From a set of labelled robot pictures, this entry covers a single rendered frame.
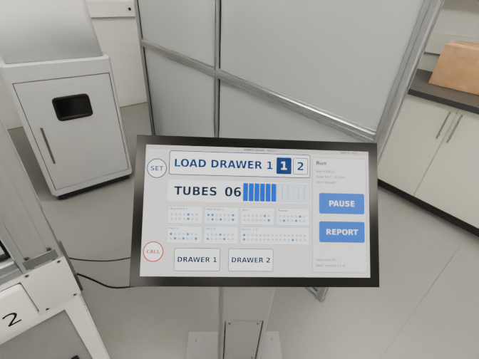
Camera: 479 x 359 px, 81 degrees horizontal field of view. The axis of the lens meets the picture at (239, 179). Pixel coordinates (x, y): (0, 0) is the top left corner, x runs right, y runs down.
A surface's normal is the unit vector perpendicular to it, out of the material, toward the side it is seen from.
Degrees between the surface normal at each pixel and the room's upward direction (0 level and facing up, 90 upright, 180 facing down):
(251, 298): 90
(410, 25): 90
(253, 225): 50
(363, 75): 90
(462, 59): 88
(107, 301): 0
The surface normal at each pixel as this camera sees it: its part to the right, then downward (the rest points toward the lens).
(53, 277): 0.66, 0.47
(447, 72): -0.76, 0.35
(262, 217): 0.06, -0.07
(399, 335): 0.05, -0.81
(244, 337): 0.04, 0.58
